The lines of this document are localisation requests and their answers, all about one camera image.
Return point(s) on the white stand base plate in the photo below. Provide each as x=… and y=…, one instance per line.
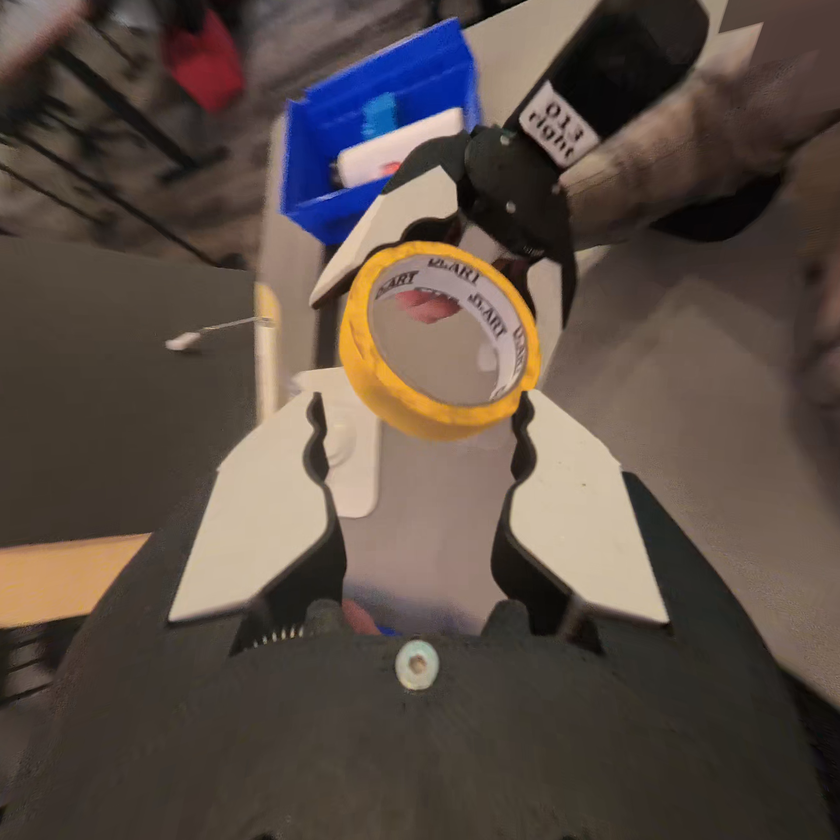
x=358, y=472

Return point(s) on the blue plastic bin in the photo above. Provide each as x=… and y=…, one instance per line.
x=315, y=144

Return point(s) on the wooden board with black panel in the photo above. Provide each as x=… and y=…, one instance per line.
x=98, y=394

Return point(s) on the white marker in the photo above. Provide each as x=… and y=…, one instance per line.
x=407, y=148

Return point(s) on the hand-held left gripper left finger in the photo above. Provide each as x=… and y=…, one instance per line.
x=262, y=525

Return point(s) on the black metal frame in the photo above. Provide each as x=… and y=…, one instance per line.
x=131, y=111

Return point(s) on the person's right hand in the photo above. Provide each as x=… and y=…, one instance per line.
x=426, y=307

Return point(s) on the yellow masking tape roll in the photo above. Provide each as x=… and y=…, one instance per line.
x=367, y=367

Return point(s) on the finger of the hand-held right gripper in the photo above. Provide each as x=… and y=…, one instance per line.
x=394, y=216
x=544, y=295

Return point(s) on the light blue item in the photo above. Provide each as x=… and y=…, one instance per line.
x=379, y=115

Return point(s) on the red bag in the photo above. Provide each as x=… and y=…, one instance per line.
x=207, y=59

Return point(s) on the person's right forearm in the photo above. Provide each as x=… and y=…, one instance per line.
x=689, y=131

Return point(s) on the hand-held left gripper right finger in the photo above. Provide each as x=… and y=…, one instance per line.
x=577, y=525

